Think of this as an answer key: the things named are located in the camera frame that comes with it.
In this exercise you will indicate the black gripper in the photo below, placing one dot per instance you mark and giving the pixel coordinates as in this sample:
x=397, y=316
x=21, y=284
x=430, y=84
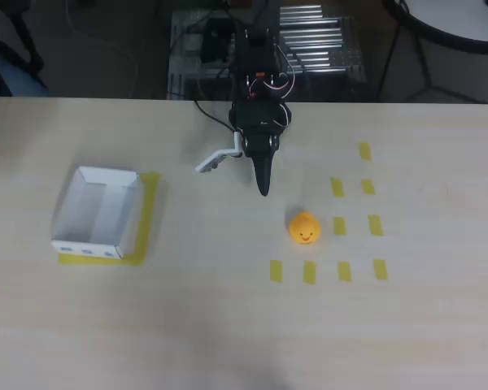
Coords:
x=261, y=149

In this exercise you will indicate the yellow rubber duck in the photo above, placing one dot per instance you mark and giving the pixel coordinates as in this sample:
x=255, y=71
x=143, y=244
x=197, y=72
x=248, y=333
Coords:
x=305, y=228

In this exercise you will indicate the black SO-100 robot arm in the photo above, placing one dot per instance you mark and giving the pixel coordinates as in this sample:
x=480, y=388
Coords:
x=256, y=61

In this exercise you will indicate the white cardboard box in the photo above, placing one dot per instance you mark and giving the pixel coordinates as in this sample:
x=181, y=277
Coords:
x=97, y=211

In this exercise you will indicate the yellow tape strip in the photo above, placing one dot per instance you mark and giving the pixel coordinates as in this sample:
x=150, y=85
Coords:
x=380, y=269
x=339, y=226
x=337, y=187
x=367, y=186
x=309, y=272
x=276, y=271
x=364, y=151
x=376, y=225
x=344, y=271

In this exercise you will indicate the aluminium profile rack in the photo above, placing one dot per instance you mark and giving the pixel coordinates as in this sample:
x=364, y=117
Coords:
x=325, y=44

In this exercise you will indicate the round white table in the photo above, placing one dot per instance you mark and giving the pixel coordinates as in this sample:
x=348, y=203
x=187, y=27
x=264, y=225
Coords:
x=451, y=20

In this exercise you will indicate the black office chair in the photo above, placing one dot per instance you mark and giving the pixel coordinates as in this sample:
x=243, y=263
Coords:
x=20, y=36

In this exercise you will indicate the white gripper camera mount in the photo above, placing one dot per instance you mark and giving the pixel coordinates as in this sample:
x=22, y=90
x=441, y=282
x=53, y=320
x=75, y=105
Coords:
x=217, y=159

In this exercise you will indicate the large yellow tape frame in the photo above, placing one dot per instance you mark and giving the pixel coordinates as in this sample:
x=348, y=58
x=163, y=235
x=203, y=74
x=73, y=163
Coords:
x=148, y=211

